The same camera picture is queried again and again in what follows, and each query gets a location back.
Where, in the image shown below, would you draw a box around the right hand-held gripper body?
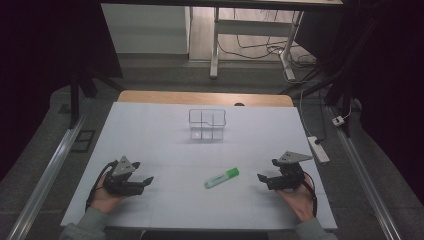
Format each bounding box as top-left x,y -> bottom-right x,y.
266,150 -> 314,192

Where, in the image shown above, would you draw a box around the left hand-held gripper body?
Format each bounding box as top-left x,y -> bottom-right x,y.
102,155 -> 146,197

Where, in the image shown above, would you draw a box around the person's right hand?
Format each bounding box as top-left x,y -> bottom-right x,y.
277,178 -> 317,223

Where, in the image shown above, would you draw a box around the person's left hand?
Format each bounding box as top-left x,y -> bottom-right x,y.
89,173 -> 127,214

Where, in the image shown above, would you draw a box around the white power strip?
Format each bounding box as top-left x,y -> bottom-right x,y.
306,135 -> 331,165

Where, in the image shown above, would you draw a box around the green highlighter pen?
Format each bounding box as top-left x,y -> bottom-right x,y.
203,167 -> 241,190

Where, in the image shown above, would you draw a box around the white table cover board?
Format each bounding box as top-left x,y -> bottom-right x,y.
60,101 -> 338,231

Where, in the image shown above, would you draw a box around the clear plastic divided organizer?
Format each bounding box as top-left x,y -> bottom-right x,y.
188,108 -> 227,141

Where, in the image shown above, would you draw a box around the black metal stand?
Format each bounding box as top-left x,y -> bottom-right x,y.
67,64 -> 124,130

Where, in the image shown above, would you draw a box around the black curtain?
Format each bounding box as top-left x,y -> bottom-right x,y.
0,0 -> 124,183
294,0 -> 424,204

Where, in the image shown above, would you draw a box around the white cabinet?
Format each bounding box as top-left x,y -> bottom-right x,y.
100,3 -> 192,56

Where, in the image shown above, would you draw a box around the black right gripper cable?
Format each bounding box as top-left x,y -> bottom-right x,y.
301,171 -> 319,218

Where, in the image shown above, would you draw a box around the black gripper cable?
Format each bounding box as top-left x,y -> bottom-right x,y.
84,160 -> 119,213
301,171 -> 319,218

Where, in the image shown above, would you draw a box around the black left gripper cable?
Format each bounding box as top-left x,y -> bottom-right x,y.
84,160 -> 119,213

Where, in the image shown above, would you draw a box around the black floor frame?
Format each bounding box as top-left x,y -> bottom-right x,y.
70,129 -> 97,154

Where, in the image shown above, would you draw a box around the aluminium rail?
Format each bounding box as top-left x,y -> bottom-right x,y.
327,105 -> 403,240
6,99 -> 92,240

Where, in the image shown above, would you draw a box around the black floor cables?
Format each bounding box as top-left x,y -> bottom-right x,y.
217,8 -> 318,69

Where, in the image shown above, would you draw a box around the white desk frame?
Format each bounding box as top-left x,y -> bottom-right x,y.
209,6 -> 305,82

